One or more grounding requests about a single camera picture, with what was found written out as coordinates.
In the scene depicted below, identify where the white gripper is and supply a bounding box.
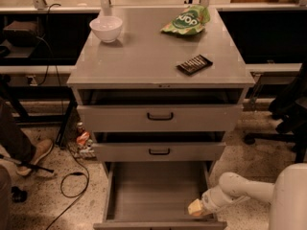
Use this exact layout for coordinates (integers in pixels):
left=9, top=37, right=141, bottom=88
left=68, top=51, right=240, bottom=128
left=188, top=186, right=236, bottom=217

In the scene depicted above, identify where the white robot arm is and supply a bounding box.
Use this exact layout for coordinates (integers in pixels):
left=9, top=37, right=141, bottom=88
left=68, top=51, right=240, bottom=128
left=188, top=163, right=307, bottom=230

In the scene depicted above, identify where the grey bottom drawer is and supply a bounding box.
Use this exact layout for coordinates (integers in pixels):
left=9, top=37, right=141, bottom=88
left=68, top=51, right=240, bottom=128
left=93, top=161, right=227, bottom=230

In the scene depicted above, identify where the grey drawer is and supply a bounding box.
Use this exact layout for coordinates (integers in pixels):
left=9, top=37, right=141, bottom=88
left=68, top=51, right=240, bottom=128
left=77, top=104, right=243, bottom=132
left=93, top=161, right=227, bottom=230
left=93, top=142, right=225, bottom=162

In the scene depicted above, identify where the grey middle drawer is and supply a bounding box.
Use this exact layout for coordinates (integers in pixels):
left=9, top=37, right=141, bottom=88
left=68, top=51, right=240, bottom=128
left=93, top=142, right=225, bottom=162

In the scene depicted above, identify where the grey top drawer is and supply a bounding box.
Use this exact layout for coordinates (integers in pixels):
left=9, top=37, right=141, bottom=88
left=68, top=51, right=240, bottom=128
left=77, top=104, right=243, bottom=132

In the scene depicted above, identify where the grey drawer cabinet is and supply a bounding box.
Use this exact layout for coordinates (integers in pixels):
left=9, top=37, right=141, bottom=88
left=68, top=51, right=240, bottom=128
left=66, top=6, right=256, bottom=230

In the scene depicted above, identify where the orange bottle on floor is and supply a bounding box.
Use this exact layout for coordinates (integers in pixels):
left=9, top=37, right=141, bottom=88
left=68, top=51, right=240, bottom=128
left=76, top=131, right=90, bottom=147

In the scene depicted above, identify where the black office chair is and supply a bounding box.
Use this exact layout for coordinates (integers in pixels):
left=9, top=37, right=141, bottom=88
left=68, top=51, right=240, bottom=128
left=244, top=61, right=307, bottom=163

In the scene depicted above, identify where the dark chocolate bar wrapper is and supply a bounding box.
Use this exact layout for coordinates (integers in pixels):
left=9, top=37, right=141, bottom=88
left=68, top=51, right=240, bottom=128
left=177, top=55, right=213, bottom=76

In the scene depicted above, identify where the tan shoe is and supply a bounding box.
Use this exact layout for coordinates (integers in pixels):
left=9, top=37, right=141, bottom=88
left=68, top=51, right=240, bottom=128
left=16, top=139, right=54, bottom=176

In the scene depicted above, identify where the black rod on floor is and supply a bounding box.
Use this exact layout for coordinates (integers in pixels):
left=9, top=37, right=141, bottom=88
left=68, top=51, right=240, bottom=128
left=0, top=154, right=54, bottom=173

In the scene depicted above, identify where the green chip bag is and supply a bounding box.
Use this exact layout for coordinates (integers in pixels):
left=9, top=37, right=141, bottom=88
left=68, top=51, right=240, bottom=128
left=161, top=5, right=210, bottom=35

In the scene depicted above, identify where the dark trouser leg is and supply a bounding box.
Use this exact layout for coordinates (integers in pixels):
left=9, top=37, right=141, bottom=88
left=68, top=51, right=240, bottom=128
left=0, top=98, right=35, bottom=162

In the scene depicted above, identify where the white bowl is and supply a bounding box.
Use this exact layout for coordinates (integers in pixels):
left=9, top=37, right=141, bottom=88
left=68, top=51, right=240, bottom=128
left=89, top=16, right=123, bottom=43

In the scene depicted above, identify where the dark box on shelf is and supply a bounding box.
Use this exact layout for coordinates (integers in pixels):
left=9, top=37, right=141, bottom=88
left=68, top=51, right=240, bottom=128
left=3, top=20, right=40, bottom=47

